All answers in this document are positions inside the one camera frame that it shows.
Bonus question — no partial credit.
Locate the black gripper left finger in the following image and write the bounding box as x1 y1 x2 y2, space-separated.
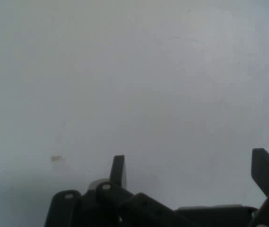
43 155 198 227

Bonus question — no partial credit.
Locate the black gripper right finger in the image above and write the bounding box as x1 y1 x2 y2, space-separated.
249 148 269 227

